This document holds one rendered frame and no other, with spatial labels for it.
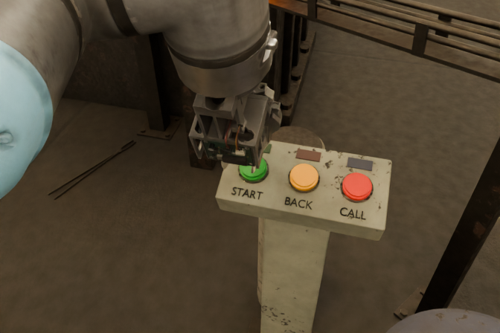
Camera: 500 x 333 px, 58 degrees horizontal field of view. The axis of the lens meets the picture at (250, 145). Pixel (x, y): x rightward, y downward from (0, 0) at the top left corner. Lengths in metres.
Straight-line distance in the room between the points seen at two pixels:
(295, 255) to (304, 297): 0.12
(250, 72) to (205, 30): 0.07
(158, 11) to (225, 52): 0.06
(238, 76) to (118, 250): 1.03
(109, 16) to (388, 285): 1.10
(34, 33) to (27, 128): 0.05
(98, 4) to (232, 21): 0.09
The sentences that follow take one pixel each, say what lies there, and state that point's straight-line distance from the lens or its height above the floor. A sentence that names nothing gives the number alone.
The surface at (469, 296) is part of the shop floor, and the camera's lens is 1.36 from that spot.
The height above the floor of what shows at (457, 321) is 0.43.
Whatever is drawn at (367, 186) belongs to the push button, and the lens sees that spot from 0.65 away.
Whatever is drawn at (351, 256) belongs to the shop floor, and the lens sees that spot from 1.33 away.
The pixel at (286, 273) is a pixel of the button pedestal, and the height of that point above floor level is 0.40.
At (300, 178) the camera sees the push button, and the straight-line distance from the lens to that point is 0.65.
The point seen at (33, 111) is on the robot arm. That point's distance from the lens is 0.23.
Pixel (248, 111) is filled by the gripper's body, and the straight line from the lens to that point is 0.47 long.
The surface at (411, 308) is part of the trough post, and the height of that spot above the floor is 0.01.
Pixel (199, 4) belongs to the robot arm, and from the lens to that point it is 0.32.
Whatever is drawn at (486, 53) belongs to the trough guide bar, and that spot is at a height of 0.72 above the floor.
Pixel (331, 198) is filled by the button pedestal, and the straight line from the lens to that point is 0.65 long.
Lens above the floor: 1.07
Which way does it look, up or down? 42 degrees down
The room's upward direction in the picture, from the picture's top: straight up
